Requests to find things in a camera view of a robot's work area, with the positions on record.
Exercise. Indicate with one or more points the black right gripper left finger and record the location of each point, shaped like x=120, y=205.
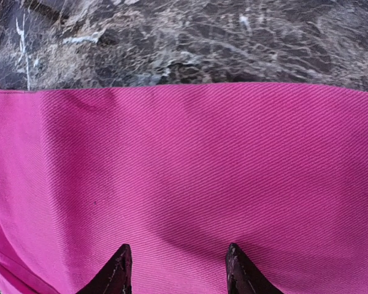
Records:
x=114, y=277

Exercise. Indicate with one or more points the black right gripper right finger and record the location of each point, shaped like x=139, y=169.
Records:
x=243, y=277

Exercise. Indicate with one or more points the pink trousers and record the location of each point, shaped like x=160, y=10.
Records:
x=179, y=172

